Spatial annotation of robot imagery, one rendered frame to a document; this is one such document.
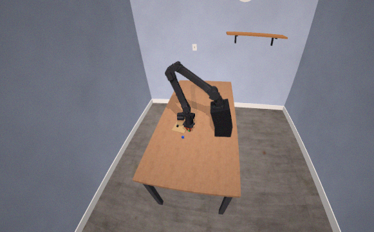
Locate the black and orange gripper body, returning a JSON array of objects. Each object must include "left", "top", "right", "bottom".
[{"left": 183, "top": 120, "right": 195, "bottom": 129}]

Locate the tan square mat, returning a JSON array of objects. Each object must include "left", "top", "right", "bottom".
[{"left": 172, "top": 121, "right": 186, "bottom": 133}]

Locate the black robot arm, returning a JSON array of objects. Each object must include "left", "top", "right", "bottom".
[{"left": 165, "top": 61, "right": 225, "bottom": 124}]

